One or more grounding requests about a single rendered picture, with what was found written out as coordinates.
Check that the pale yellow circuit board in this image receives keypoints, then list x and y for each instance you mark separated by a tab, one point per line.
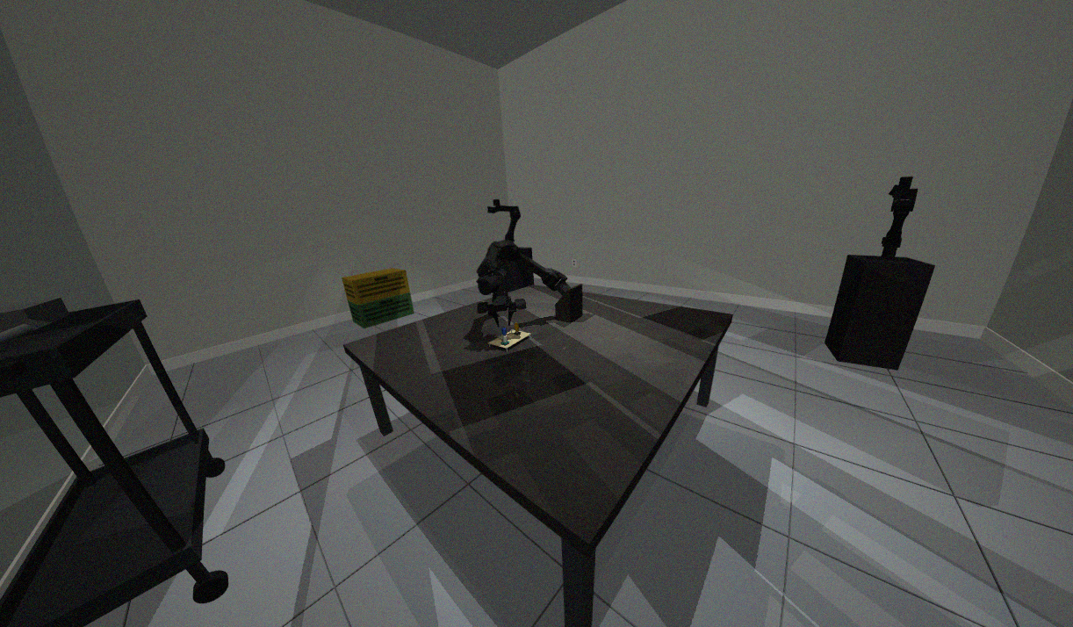
509	338

